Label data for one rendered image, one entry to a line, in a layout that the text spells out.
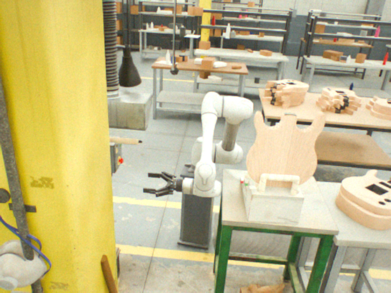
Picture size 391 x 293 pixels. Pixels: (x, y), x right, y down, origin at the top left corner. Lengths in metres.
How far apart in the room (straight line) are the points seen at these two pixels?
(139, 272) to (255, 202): 1.36
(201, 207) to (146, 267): 0.64
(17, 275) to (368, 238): 1.70
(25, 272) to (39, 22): 0.51
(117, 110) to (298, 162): 0.93
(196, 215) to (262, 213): 1.12
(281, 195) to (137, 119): 0.83
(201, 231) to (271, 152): 1.42
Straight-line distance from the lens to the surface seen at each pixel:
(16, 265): 0.84
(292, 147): 1.74
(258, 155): 1.72
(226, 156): 2.60
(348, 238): 2.01
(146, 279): 2.81
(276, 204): 1.83
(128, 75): 1.83
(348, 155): 4.19
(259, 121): 1.65
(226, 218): 1.88
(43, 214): 0.77
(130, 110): 1.68
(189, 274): 2.85
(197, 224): 2.94
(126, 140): 1.91
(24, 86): 0.66
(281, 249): 3.21
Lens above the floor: 2.05
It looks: 25 degrees down
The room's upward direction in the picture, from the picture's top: 4 degrees clockwise
